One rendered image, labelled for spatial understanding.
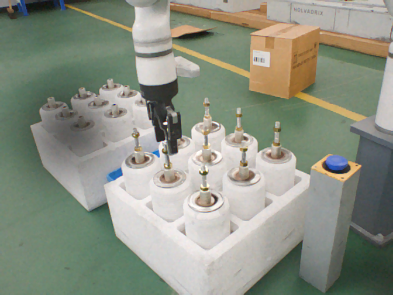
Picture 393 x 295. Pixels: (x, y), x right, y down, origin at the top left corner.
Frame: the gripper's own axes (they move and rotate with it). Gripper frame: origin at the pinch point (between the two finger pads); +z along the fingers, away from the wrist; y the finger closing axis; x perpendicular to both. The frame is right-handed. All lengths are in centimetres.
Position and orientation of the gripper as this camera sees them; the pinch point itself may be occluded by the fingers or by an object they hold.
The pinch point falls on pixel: (166, 141)
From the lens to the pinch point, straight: 76.2
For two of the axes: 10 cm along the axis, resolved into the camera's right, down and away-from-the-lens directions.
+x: 8.9, -2.8, 3.5
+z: 0.8, 8.6, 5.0
